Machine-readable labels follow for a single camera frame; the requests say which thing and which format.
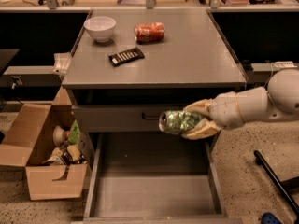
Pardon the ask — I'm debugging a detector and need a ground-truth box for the white cup in box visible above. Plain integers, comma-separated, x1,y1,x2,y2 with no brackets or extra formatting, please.
52,126,66,147

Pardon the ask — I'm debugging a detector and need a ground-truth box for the black drawer handle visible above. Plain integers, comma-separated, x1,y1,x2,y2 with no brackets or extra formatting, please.
141,112,160,120

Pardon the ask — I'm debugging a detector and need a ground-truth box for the black chair leg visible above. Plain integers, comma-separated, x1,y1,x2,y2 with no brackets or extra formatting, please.
253,150,299,222

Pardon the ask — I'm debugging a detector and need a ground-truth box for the grey drawer cabinet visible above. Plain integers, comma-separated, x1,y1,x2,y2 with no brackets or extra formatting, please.
61,8,247,133

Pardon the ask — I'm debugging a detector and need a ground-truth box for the closed grey drawer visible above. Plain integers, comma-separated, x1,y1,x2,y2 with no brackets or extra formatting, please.
72,105,183,133

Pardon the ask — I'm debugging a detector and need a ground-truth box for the green packet in box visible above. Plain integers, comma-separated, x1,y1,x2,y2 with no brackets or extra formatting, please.
68,121,80,145

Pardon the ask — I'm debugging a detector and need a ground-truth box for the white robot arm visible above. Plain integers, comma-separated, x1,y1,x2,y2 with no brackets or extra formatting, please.
181,69,299,140

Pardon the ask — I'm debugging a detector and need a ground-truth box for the white bowl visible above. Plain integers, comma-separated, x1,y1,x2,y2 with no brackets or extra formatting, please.
84,16,116,42

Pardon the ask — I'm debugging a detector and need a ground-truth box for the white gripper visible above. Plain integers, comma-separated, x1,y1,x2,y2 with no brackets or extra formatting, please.
181,92,245,140

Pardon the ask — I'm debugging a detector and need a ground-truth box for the red soda can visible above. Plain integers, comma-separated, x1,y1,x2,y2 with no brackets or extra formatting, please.
135,22,165,43

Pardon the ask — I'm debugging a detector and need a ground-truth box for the crushed green can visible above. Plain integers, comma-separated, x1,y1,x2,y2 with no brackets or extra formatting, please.
159,110,203,135

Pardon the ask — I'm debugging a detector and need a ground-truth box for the white power strip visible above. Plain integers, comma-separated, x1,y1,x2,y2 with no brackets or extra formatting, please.
273,61,296,70

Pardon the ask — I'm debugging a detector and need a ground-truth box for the open grey drawer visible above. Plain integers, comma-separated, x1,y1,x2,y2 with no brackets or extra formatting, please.
82,132,243,224

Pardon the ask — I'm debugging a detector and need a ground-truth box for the black snack bar packet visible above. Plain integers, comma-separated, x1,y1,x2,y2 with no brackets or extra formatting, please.
108,47,145,67

